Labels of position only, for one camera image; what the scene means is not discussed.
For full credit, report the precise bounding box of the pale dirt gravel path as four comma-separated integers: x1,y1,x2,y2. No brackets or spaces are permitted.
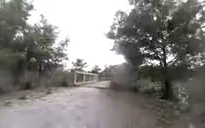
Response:
0,80,161,128

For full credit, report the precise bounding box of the dry leaf-strewn verge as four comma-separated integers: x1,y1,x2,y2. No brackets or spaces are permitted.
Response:
136,79,205,128
0,84,74,108

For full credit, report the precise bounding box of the pale bridge railing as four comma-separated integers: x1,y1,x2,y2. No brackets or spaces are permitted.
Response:
73,70,100,86

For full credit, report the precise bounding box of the row of trees and bushes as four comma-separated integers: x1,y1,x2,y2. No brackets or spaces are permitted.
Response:
104,0,205,101
0,0,74,98

